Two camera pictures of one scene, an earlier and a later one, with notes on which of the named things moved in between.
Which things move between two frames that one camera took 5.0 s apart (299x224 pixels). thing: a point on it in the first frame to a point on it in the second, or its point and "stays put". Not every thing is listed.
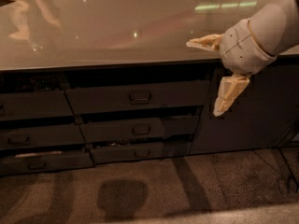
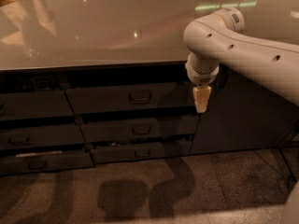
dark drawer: [41, 136] stays put
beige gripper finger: [229, 88] to [202, 93]
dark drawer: [35, 105] stays put
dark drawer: [136, 152] stays put
